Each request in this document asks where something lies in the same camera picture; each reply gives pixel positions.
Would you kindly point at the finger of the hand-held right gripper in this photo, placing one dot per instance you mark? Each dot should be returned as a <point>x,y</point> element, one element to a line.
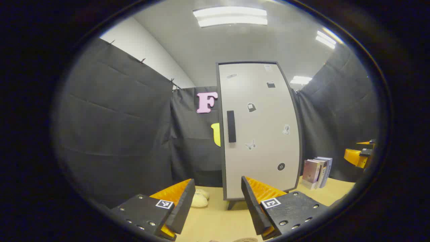
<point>354,157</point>
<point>364,143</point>

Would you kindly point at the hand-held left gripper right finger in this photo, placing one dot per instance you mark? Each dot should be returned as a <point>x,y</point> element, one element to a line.
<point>252,208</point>

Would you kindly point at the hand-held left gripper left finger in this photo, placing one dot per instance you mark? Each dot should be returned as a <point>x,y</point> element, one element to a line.
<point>183,208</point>

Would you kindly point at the white cabinet door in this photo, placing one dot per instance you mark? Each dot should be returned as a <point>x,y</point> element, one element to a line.
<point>262,151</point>

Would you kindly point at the cream plush toy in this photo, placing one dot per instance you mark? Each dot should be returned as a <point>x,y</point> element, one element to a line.
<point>199,200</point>

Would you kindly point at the blue grey book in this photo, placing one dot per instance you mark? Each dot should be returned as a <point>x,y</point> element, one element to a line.
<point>328,168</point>

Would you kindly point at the dark spine book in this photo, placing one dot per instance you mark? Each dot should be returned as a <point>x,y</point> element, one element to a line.
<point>323,171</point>

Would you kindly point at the pink cover book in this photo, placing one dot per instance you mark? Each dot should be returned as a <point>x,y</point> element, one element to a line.
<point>310,171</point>

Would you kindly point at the ceiling light panel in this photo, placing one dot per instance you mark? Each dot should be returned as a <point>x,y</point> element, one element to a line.
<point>230,16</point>
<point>301,80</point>
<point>326,39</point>

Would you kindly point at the black backdrop cloth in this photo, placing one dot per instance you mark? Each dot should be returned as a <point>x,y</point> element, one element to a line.
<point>117,134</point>

